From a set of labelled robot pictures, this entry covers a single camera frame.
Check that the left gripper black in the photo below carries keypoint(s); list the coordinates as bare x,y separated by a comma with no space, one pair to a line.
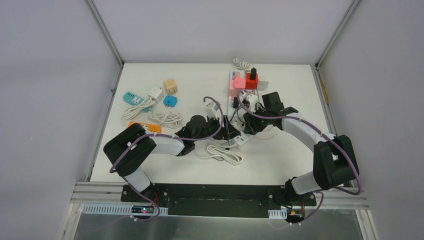
221,126

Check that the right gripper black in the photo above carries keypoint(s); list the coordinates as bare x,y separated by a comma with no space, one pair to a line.
251,126

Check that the small white power strip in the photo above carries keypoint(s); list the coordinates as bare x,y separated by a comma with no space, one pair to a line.
242,140

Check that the pink cube socket adapter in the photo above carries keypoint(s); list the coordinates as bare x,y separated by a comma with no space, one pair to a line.
239,83

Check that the long white power strip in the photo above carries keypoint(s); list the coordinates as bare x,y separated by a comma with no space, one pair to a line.
232,75

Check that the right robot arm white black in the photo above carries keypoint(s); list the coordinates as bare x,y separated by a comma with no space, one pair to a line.
334,162

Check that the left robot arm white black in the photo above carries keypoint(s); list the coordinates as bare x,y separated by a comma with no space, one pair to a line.
130,148

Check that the red cube socket adapter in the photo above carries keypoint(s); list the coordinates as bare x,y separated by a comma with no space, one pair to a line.
251,81

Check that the blue plug adapter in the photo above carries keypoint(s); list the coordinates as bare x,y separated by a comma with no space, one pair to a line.
170,101

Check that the purple power strip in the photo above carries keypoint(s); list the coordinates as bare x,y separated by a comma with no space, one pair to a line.
251,92

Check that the light pink cube adapter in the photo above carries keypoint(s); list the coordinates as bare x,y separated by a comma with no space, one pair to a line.
233,88

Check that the white cube adapter behind red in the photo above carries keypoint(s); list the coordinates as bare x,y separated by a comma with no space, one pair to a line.
262,84

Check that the beige cube adapter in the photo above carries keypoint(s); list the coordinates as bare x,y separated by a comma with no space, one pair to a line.
170,86

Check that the orange power strip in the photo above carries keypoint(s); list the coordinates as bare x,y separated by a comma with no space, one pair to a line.
150,128

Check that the teal power strip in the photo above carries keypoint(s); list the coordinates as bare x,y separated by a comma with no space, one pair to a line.
132,99

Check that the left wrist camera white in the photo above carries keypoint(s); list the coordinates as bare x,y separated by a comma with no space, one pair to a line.
212,110

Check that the black mounting base plate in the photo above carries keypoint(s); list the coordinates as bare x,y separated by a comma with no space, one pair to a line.
235,201

